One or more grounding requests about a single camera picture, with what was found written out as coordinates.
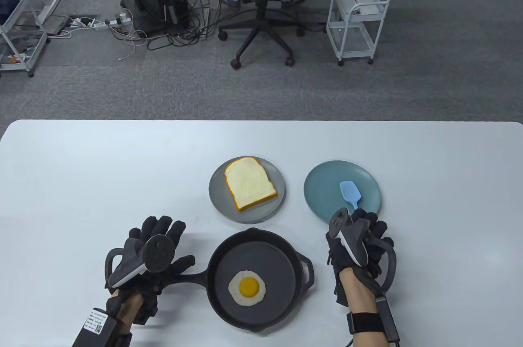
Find person's left hand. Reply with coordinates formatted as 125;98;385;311
106;216;196;326

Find person's right hand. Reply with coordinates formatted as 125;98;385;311
326;208;395;307

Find light blue dessert shovel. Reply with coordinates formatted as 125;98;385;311
340;181;362;211

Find black cast iron skillet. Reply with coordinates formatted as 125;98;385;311
163;228;314;332

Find fried egg slice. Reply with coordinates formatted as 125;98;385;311
228;271;266;307

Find grey plate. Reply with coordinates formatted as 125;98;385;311
209;156;286;224

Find toast slice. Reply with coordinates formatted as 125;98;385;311
224;157;278;213

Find person's left forearm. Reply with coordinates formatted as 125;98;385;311
110;290;143;347

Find person's right forearm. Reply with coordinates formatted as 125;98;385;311
339;269;393;347

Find dark grey tracking controller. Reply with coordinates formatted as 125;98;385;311
329;207;398;294
105;235;177;290

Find teal plate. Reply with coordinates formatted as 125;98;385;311
304;160;382;229

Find black labelled wrist module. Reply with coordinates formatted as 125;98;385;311
72;308;119;347

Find white rolling cart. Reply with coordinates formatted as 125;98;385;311
326;0;398;67

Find white device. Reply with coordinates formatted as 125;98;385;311
341;0;389;15

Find white power strip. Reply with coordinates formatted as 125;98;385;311
93;12;134;31

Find white metal rack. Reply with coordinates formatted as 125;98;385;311
0;0;52;78

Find black floor outlet box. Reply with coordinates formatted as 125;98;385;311
49;16;101;35

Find dark blue bag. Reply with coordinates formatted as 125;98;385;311
0;0;20;26

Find black wrist strap module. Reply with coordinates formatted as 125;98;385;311
346;296;401;343

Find white cable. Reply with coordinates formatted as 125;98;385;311
118;29;148;62

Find tangle of black cables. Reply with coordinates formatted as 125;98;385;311
145;0;229;51

